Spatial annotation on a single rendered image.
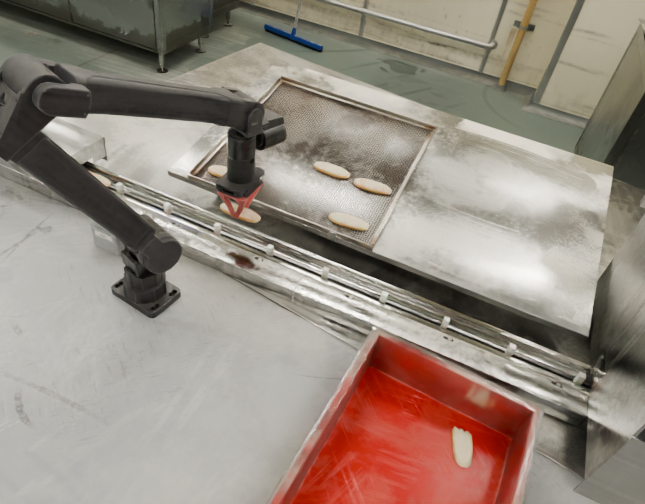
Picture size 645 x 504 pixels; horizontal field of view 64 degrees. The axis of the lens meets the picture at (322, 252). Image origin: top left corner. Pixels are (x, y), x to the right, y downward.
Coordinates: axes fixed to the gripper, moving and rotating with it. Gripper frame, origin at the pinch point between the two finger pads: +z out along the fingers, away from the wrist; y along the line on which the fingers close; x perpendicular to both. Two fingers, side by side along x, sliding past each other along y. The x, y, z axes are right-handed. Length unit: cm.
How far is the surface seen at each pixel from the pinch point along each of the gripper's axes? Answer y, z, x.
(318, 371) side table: -22.7, 11.2, -31.2
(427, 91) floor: 313, 95, 13
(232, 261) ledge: -8.8, 7.0, -3.5
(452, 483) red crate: -32, 11, -60
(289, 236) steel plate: 10.0, 11.3, -8.5
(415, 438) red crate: -27, 11, -52
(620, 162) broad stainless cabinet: 163, 37, -102
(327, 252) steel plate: 9.7, 11.4, -19.1
